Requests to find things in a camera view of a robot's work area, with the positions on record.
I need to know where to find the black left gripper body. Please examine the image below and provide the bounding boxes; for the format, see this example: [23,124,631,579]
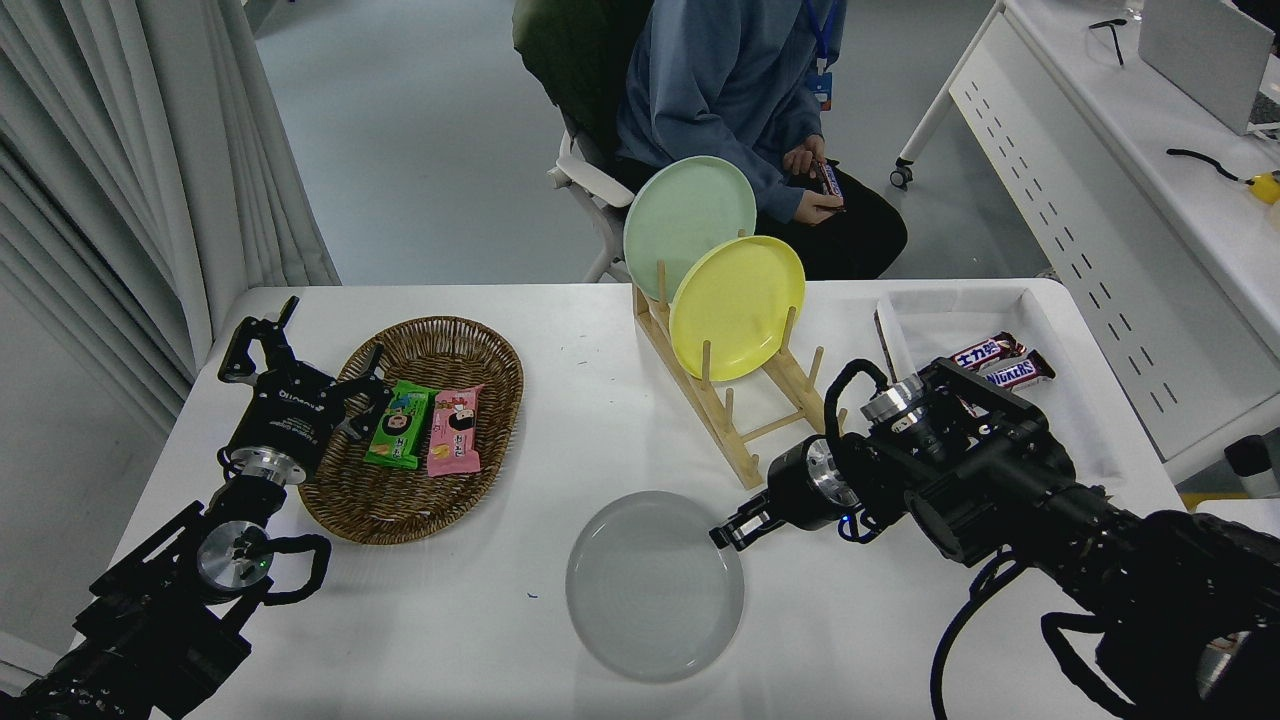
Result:
[228,363,347,481]

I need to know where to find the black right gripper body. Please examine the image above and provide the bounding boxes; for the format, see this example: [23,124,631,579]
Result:
[765,438,849,532]

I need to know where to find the grey plate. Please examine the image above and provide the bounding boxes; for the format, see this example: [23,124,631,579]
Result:
[565,490,746,683]

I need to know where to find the wooden plate rack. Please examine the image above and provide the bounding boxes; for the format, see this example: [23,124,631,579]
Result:
[633,258,849,489]

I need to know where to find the yellow plate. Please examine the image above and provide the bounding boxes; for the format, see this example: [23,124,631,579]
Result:
[669,236,807,382]

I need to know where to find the pale green plate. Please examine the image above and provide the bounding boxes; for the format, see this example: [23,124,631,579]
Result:
[623,156,758,301]

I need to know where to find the person's right hand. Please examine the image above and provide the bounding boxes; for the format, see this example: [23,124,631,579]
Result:
[797,190,847,227]

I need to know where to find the person's left hand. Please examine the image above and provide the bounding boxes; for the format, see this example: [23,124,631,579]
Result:
[783,135,828,179]

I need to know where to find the green snack bar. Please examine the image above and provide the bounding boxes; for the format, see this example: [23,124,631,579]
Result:
[364,380,438,470]

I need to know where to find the pink snack bar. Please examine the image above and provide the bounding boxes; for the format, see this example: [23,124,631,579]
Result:
[427,384,486,478]

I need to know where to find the brown wicker basket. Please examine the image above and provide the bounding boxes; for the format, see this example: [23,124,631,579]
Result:
[298,316,525,546]

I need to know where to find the grey curtain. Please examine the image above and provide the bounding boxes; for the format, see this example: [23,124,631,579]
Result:
[0,0,341,431]

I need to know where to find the white tray with cork base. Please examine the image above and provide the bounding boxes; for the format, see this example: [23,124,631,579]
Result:
[875,287,1126,481]

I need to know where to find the Snickers bar with Chinese print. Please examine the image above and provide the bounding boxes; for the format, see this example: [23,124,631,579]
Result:
[948,333,1028,373]

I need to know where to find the Snickers bar with Latin print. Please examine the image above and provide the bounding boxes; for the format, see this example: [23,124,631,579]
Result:
[980,350,1056,393]

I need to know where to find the white chair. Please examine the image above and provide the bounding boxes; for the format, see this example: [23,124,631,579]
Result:
[547,130,631,284]

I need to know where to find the dark green jacket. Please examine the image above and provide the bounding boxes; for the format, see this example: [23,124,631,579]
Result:
[512,0,656,171]

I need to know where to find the person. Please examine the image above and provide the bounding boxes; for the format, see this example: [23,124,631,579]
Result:
[615,0,909,281]

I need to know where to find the black and white bottle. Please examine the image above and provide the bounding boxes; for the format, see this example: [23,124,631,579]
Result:
[1225,435,1280,499]

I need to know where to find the white desk with perforated panel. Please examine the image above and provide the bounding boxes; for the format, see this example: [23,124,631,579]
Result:
[890,0,1280,486]

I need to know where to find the black glasses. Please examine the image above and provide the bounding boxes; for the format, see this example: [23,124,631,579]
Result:
[1090,18,1129,69]

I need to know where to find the silver laptop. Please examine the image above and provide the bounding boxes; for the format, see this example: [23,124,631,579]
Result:
[1140,0,1280,138]

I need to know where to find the blue lanyard with badge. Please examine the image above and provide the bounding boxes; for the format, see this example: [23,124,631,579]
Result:
[805,0,842,111]

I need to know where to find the black cable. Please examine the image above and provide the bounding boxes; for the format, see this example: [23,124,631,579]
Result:
[1167,148,1253,186]

